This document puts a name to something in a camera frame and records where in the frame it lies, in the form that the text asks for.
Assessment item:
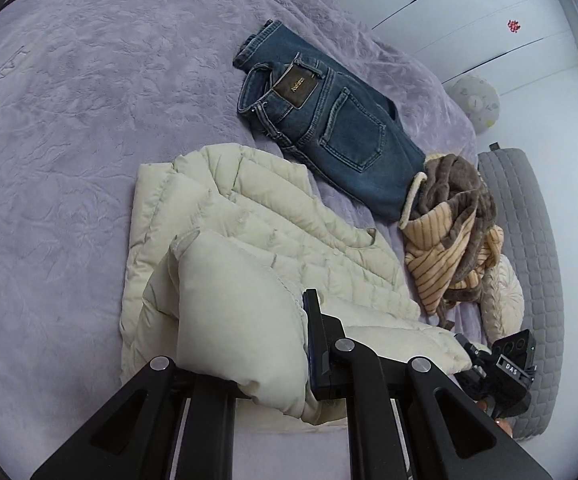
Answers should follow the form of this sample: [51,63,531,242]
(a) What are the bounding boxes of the blue denim jeans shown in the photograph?
[232,20,427,222]

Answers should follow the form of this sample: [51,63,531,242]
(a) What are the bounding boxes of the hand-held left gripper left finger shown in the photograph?
[32,355,251,480]

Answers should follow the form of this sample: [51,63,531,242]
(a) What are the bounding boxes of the white wardrobe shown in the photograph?
[294,0,578,98]

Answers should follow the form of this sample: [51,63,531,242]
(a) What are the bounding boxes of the grey quilted cushion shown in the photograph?
[476,147,564,441]

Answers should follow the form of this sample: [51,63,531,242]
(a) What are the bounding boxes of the cream embossed pillow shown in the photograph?
[479,255,526,346]

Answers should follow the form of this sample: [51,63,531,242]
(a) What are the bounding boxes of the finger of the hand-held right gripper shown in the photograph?
[453,332,494,367]

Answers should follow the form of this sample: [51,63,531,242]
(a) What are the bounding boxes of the brown striped fleece robe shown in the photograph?
[399,152,504,331]

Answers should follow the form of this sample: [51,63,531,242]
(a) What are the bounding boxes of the purple plush blanket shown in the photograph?
[0,0,476,480]

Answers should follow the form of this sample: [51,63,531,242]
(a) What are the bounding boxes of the round floral lamp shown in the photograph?
[451,76,500,133]

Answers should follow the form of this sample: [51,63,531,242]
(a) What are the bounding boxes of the cream puffer jacket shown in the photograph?
[119,143,472,426]

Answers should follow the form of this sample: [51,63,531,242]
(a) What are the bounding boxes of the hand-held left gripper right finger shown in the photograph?
[301,288,553,480]

